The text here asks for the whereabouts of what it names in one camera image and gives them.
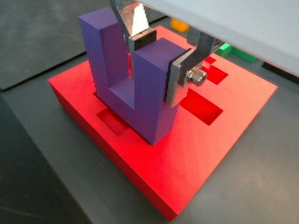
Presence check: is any green U-shaped block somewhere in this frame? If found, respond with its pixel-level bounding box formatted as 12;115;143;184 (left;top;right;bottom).
216;43;257;63

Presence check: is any red slotted board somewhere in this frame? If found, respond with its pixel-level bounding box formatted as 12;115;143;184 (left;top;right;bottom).
47;24;279;222

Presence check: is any purple U-shaped block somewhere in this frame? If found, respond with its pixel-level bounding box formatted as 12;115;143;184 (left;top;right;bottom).
79;8;184;144

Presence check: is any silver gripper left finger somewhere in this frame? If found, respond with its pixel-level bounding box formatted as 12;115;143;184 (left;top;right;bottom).
108;0;156;76

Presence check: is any yellow long block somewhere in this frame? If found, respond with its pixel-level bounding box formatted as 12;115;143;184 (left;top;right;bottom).
171;18;189;32

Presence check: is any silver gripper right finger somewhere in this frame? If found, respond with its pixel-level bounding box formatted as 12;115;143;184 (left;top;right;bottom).
164;28;221;108

